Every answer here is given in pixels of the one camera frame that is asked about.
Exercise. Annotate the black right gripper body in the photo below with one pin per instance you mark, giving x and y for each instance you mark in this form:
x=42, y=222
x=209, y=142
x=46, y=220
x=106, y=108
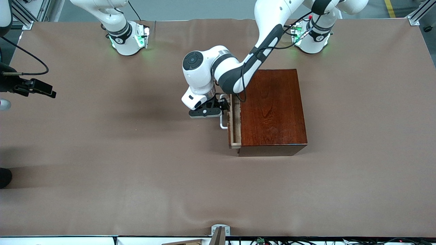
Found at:
x=7, y=83

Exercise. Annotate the green terminal block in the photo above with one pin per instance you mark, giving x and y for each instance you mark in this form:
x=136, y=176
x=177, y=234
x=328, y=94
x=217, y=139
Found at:
x=260, y=240

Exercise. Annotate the grey camera post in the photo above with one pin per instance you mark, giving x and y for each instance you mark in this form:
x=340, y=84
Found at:
x=218, y=240

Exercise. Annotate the dark red wooden cabinet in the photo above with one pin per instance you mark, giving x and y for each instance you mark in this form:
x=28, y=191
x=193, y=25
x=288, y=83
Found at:
x=272, y=112

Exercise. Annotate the black round object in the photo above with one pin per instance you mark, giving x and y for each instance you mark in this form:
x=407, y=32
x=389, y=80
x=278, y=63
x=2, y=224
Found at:
x=5, y=178

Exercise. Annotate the silver metal corner bracket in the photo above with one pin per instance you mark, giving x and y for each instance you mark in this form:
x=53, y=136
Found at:
x=214, y=228

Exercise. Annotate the aluminium frame profile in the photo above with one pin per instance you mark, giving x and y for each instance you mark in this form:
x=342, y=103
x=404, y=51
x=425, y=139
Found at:
x=419, y=15
x=24, y=17

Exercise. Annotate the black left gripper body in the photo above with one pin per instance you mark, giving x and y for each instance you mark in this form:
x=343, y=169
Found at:
x=218, y=101

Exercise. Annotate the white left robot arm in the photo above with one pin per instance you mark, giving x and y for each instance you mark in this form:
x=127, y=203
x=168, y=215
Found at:
x=201, y=68

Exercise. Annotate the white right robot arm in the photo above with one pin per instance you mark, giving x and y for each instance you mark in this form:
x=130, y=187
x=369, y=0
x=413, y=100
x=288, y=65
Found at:
x=122, y=34

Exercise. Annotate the black round knob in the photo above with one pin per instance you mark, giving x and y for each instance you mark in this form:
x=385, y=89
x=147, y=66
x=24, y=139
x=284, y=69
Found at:
x=427, y=29

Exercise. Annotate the brown table mat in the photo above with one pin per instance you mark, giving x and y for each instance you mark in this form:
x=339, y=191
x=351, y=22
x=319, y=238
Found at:
x=136, y=170

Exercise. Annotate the brown cardboard piece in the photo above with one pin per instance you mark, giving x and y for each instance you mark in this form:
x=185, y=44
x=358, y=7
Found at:
x=187, y=242

